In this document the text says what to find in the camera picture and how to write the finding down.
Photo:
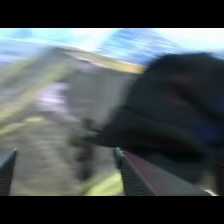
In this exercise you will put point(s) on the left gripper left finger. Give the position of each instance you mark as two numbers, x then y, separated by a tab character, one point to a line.
5	176

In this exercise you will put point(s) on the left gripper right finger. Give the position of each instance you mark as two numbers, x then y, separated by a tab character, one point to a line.
146	180

